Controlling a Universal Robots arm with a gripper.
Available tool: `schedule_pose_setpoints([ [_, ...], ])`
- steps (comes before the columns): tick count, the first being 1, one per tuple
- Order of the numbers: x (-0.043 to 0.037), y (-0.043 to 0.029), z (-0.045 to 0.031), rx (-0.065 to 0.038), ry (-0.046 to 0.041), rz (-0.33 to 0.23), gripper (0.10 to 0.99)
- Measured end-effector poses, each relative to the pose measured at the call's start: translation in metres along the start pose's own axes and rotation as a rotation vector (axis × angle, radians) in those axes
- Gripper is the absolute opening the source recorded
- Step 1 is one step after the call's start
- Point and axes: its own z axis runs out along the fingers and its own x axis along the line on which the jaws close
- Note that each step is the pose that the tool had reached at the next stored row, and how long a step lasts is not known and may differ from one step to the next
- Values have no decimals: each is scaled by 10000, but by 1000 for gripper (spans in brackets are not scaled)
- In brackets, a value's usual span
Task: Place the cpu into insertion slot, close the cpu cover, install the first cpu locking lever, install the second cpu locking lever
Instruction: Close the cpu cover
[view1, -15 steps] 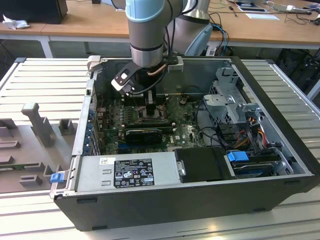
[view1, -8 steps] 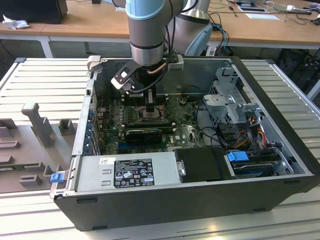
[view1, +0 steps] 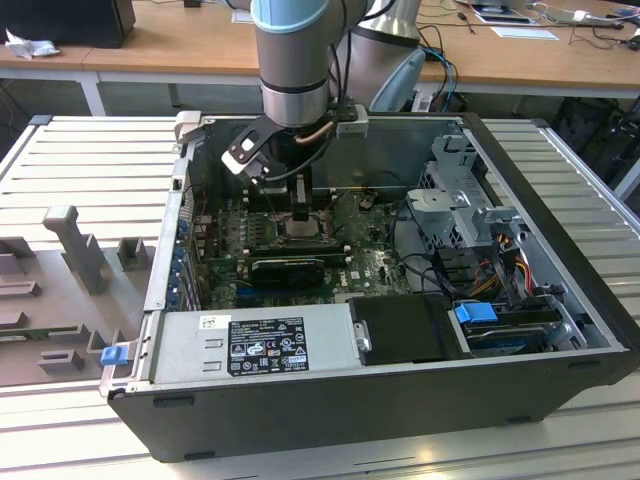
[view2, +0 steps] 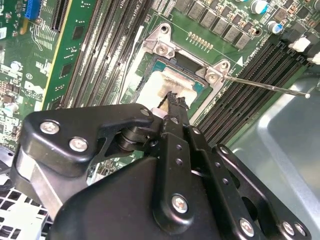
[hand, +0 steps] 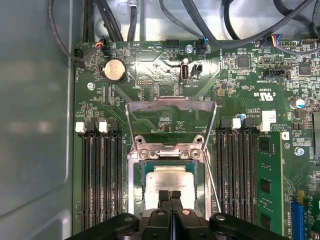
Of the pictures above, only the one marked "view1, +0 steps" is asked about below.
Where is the dark flat tablet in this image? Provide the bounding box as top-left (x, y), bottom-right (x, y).
top-left (473, 12), bottom-right (532, 26)

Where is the thin red wire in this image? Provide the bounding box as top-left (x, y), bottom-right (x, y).
top-left (192, 184), bottom-right (219, 239)

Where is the yellow red wire bundle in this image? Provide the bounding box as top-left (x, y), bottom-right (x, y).
top-left (472, 234), bottom-right (534, 301)

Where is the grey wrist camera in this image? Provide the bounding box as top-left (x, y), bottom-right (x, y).
top-left (335, 105), bottom-right (370, 139)

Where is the grey metal drive cage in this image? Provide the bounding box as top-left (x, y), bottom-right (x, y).
top-left (403, 133), bottom-right (534, 261)

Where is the green RAM stick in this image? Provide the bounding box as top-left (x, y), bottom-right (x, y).
top-left (0, 327), bottom-right (84, 345)

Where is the green motherboard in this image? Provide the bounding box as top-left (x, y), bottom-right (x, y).
top-left (197, 192), bottom-right (429, 311)

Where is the black graphics card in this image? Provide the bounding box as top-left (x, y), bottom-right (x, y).
top-left (249, 256), bottom-right (327, 287)

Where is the small metal handle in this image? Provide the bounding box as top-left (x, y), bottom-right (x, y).
top-left (352, 319), bottom-right (374, 354)

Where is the pale blue teach pendant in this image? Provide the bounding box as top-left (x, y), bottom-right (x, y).
top-left (368, 47), bottom-right (427, 114)

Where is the black and grey PC case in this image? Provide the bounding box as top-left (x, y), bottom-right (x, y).
top-left (99, 110), bottom-right (640, 464)

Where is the CPU socket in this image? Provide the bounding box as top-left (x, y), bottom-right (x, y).
top-left (269, 213), bottom-right (337, 246)

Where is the blue expansion slot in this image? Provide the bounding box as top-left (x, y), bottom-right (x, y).
top-left (233, 285), bottom-right (321, 299)

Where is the light wooden desk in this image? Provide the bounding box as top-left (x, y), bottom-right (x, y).
top-left (0, 0), bottom-right (640, 119)

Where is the silver power supply with label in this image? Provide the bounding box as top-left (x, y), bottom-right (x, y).
top-left (144, 307), bottom-right (364, 386)

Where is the black plastic shroud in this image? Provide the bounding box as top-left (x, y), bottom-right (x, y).
top-left (347, 294), bottom-right (474, 366)

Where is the crumpled white paper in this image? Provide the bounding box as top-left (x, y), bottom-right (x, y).
top-left (3, 27), bottom-right (62, 62)

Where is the thin metal locking lever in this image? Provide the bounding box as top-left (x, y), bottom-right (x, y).
top-left (325, 191), bottom-right (353, 216)
top-left (272, 236), bottom-right (337, 246)

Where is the white wrist camera black mount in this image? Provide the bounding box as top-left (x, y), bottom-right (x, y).
top-left (221, 119), bottom-right (274, 187)

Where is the hard disk in blue carrier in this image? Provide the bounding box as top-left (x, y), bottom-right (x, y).
top-left (452, 299), bottom-right (564, 357)

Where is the grey parts rack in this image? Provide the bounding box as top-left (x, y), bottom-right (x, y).
top-left (0, 204), bottom-right (156, 389)

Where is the black office chair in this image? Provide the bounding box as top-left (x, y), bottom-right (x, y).
top-left (559, 94), bottom-right (640, 176)

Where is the black box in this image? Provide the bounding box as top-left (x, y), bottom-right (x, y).
top-left (0, 0), bottom-right (137, 50)

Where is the white paper sheet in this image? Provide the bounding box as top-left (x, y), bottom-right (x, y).
top-left (489, 24), bottom-right (560, 42)

